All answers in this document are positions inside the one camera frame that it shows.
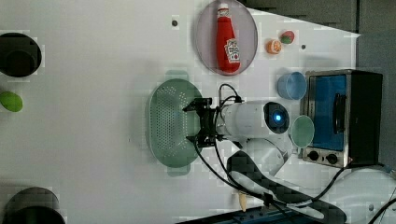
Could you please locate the green plastic mug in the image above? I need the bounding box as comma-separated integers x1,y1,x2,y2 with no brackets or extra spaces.
290,115,315,148

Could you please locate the green plastic strainer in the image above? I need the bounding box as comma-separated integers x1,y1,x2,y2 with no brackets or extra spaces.
146,70,201,177

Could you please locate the green marker object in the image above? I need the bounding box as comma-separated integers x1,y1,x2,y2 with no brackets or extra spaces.
0,91,23,112

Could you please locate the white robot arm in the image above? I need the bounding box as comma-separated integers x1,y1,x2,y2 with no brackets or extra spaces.
183,96,395,224

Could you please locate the grey round plate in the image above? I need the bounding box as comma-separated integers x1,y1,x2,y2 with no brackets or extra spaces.
194,0,258,76

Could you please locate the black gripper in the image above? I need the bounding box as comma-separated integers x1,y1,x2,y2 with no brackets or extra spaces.
183,98,218,148

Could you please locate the red ketchup bottle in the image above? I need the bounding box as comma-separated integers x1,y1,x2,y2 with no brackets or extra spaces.
216,3,241,74

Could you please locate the red toy strawberry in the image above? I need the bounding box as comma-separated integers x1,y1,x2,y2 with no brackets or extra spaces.
279,31,295,44

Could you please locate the black toaster oven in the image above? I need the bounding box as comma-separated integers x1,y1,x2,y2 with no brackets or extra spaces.
301,69,383,168

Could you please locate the blue plastic cup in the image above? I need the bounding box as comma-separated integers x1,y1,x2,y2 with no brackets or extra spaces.
276,72,307,100

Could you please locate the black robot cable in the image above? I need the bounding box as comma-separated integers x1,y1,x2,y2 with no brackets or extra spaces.
192,83,396,224

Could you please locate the orange slice toy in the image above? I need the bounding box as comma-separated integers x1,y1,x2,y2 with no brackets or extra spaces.
265,39,282,54

